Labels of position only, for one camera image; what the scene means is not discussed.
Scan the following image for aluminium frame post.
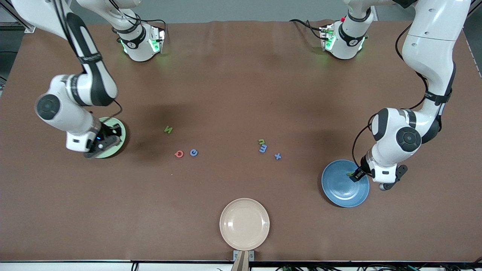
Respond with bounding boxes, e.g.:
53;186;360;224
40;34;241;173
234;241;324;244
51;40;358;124
0;0;36;32

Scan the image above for black base cable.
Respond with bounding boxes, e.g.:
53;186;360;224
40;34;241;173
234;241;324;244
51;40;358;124
132;13;168;38
289;18;325;40

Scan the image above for green plate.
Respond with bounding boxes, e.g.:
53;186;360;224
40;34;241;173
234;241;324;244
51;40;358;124
92;117;127;159

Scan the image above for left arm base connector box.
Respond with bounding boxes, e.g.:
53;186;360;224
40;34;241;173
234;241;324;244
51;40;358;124
319;24;336;52

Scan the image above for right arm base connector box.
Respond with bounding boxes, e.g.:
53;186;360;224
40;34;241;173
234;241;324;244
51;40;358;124
149;27;166;54

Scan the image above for black table edge rail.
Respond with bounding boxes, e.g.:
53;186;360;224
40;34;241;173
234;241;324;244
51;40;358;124
0;259;482;264

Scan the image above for metal mounting bracket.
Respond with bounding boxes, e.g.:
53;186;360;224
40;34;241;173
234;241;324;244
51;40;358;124
233;250;255;262

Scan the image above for black left base cable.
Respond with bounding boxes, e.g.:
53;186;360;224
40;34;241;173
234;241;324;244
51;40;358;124
289;18;325;40

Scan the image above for beige plate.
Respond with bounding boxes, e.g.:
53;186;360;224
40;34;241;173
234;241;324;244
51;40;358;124
220;198;270;251

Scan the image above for blue plate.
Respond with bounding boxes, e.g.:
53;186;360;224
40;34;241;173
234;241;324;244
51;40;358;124
321;160;370;208

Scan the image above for black right base cable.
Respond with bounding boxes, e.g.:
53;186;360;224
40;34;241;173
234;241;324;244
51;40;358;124
132;13;168;38

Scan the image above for brown table mat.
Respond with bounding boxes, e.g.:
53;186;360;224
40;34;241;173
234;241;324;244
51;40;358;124
0;20;482;263

